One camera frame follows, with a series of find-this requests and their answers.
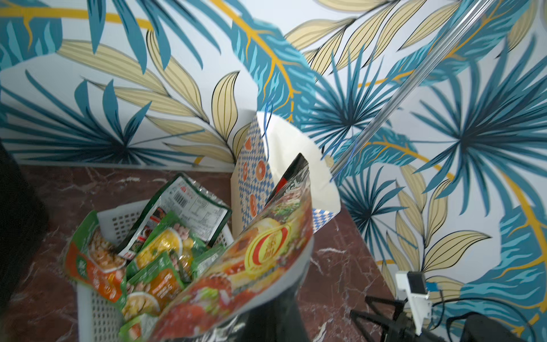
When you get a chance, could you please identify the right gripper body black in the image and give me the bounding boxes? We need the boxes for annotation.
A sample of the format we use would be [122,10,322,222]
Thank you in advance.
[350,296,444,342]

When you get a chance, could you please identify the large silver red sauce packet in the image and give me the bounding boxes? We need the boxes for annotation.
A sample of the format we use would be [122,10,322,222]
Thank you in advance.
[148,154,313,341]

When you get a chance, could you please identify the paper bag blue checkered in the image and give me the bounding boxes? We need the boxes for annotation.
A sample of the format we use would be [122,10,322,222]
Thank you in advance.
[231,111,341,237]

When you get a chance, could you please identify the green yellow corn soup packet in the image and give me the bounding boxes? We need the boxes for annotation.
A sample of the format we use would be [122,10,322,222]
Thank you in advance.
[127,212,209,284]

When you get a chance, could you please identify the white perforated plastic basket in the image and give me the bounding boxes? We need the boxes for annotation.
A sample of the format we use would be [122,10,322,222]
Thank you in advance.
[77,201,234,341]

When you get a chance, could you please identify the green orange soup packet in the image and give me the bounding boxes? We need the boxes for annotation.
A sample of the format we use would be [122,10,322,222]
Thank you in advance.
[64,211,128,310]

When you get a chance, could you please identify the green mushroom chicken soup packet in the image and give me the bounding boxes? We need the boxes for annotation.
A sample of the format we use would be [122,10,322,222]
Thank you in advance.
[121,252,185,321]

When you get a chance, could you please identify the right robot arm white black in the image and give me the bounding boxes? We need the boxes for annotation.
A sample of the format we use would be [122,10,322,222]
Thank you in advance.
[350,296,523,341]

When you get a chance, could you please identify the green white barcode packet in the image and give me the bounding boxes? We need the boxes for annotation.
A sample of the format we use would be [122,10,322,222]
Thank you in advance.
[115,173,232,260]

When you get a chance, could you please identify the black tool case orange latches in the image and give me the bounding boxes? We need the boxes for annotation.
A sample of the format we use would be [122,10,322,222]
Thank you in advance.
[1,147,48,314]

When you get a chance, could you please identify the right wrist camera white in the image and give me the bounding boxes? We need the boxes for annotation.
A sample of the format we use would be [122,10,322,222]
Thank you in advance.
[395,271,432,336]

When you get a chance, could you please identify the right corner aluminium post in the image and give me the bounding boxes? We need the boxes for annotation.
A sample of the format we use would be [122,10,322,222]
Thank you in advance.
[331,0,495,179]

